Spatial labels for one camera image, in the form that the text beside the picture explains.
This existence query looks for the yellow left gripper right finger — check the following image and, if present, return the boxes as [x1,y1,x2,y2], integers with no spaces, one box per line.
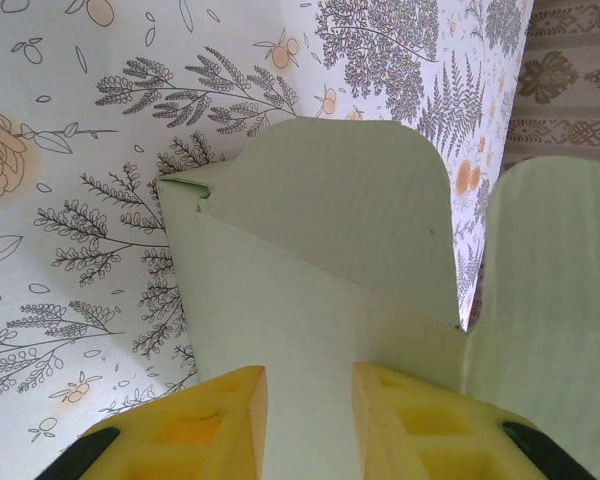
[353,362,599,480]

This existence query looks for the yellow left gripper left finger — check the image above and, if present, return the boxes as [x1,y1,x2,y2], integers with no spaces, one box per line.
[39,364,270,480]

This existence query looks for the light green cloth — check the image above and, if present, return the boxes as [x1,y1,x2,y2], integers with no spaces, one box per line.
[157,114,600,480]

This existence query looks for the floral table mat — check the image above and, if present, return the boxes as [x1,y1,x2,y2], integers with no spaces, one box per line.
[0,0,537,480]

